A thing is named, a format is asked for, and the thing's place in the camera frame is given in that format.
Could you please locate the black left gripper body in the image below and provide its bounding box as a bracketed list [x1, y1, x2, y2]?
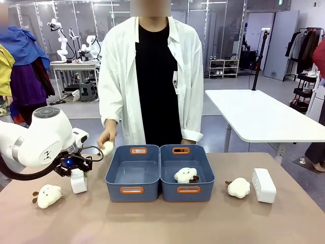
[54, 151, 93, 178]

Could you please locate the white digital clock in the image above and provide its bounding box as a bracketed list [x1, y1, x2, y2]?
[251, 168, 277, 204]
[70, 168, 88, 195]

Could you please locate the white cloud plush toy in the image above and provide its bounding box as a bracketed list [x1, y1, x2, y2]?
[32, 184, 64, 209]
[173, 167, 200, 184]
[101, 141, 116, 157]
[224, 177, 251, 198]

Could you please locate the person's right hand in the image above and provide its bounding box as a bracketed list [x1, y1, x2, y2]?
[97, 124, 118, 153]

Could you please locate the grey plastic stool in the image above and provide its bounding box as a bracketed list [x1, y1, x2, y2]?
[79, 82, 96, 103]

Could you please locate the white background work table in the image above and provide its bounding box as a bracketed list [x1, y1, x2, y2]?
[49, 60, 102, 101]

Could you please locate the person in blue purple clothes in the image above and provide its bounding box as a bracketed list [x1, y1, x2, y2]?
[0, 25, 56, 127]

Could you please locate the person in yellow jacket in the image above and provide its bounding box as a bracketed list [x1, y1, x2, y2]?
[0, 5, 16, 124]

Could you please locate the person in white lab coat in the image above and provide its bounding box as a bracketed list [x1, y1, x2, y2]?
[97, 15, 205, 153]

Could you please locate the slim black white stand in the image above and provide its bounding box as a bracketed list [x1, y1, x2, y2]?
[69, 27, 81, 61]

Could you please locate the white name badge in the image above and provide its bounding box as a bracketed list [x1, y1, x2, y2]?
[173, 71, 180, 95]

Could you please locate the wooden shoe rack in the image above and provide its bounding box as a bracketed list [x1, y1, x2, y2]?
[208, 58, 240, 79]

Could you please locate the white height-adjustable table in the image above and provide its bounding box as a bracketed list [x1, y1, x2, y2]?
[204, 89, 325, 163]

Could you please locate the black pole with orange clamp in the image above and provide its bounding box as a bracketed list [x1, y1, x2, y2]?
[251, 29, 270, 92]

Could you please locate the black utility cart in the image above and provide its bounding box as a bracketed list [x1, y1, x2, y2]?
[289, 72, 319, 114]

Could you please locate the clothes rack with dark coats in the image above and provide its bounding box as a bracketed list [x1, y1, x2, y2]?
[283, 27, 325, 82]

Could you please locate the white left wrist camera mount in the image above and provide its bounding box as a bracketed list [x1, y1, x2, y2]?
[72, 128, 89, 149]

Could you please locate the blue basket with orange handles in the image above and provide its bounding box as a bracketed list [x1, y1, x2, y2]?
[105, 144, 161, 203]
[159, 144, 216, 203]

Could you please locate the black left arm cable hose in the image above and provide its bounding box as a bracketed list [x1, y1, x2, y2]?
[0, 145, 105, 181]

